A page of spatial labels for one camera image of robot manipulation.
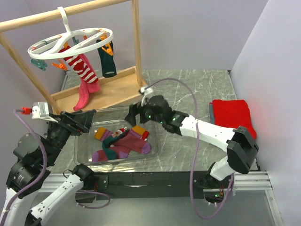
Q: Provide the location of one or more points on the purple sock with orange cuff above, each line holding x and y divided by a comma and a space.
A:
134, 144

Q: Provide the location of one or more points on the wooden drying rack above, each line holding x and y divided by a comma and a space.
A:
122, 88

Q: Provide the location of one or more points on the red white striped sock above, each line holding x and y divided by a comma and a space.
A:
140, 134
81, 65

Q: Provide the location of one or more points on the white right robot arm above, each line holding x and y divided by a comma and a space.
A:
238, 144

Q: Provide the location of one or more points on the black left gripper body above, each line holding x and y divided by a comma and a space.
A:
60, 132

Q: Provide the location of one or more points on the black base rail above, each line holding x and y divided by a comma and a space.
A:
120, 185

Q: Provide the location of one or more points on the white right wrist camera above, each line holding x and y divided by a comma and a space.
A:
147, 93

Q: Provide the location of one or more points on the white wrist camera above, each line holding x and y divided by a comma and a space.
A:
147, 93
39, 110

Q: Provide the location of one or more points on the aluminium frame rail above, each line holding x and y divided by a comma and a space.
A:
254, 181

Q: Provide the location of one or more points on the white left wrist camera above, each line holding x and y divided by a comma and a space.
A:
39, 110

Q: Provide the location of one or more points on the dark teal sock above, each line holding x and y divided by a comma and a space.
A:
107, 64
110, 150

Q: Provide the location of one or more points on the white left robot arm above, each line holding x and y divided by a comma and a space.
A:
34, 154

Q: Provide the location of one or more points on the clear plastic bin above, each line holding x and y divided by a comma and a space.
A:
113, 119

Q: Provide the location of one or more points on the pink sock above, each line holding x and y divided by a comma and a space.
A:
89, 84

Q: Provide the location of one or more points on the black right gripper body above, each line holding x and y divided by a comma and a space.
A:
147, 114

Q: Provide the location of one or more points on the white round sock hanger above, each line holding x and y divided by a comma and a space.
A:
70, 43

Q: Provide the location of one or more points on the folded red cloth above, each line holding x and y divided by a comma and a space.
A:
231, 114

